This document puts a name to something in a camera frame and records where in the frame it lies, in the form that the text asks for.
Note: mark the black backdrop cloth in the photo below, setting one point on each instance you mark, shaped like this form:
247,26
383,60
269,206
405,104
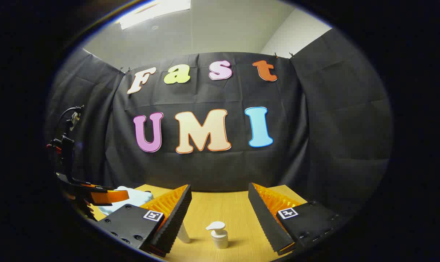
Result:
205,171

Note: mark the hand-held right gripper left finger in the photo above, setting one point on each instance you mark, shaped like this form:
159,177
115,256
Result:
176,222

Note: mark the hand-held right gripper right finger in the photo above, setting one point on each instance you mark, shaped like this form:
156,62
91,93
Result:
265,222

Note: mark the light blue suitcase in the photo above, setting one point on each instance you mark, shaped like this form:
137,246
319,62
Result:
136,198

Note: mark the ceiling light panel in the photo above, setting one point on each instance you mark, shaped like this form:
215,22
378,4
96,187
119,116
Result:
154,11

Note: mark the white pump bottle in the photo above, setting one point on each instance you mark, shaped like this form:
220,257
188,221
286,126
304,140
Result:
219,238

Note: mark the white squeeze tube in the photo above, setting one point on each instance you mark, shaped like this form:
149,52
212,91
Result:
184,234

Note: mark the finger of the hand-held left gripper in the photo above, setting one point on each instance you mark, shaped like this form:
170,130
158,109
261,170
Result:
92,187
108,197

